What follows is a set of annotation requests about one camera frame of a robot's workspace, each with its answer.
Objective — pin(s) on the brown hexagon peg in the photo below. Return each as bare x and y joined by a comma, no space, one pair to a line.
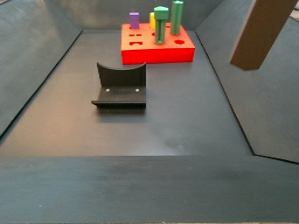
264,23

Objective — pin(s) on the red peg board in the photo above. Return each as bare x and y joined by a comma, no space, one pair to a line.
139,49

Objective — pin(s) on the black curved holder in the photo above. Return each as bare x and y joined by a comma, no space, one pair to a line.
122,87

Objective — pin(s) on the purple square peg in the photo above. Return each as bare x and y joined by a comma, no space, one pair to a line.
134,20

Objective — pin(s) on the yellow cylinder peg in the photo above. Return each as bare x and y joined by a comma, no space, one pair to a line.
152,20

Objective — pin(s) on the green triangular peg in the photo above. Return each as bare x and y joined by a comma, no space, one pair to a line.
160,16

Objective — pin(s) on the green star peg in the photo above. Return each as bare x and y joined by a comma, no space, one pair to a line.
176,17

